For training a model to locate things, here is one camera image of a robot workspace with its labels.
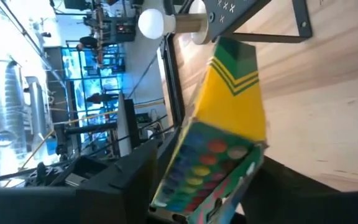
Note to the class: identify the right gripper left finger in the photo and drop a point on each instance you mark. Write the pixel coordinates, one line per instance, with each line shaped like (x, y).
(117, 193)

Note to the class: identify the black flat monitor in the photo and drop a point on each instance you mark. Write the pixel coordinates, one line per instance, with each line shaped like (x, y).
(129, 124)

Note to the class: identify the silver ventilation duct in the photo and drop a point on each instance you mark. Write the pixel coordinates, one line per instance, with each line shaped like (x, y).
(14, 102)

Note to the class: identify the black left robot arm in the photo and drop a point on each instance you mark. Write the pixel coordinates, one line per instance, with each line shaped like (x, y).
(73, 174)

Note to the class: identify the white light bulb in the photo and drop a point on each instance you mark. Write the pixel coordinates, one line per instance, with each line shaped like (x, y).
(151, 23)

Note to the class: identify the person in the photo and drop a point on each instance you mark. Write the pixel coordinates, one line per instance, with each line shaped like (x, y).
(89, 42)
(101, 98)

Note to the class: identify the green crayon box landscape print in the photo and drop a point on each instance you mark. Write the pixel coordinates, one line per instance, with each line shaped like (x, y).
(228, 109)

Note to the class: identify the black perforated metal shelf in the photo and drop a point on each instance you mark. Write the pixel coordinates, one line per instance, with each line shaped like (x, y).
(228, 12)

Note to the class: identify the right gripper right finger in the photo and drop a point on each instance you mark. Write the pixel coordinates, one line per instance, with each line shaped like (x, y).
(291, 199)

